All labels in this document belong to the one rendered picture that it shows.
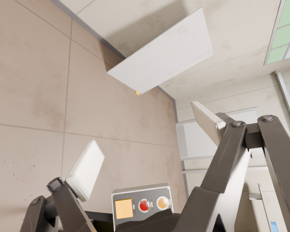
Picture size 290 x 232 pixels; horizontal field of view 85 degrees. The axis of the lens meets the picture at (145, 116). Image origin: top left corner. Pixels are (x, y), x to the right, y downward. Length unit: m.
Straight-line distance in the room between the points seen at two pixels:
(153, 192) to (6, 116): 1.29
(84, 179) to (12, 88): 1.60
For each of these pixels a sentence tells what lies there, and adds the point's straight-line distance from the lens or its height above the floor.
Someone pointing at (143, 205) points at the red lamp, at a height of 1.09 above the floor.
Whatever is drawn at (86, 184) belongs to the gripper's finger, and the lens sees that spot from 0.18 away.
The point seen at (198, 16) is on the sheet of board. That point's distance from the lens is 2.40.
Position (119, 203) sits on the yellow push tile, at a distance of 0.83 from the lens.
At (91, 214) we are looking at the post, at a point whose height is 0.66.
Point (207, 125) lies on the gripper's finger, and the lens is 0.16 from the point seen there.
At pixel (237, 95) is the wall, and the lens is 4.97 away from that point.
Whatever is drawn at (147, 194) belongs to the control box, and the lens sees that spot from 0.82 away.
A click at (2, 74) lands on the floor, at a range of 1.75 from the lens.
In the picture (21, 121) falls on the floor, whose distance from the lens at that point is 1.68.
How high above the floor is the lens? 1.52
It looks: 28 degrees down
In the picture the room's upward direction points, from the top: 76 degrees clockwise
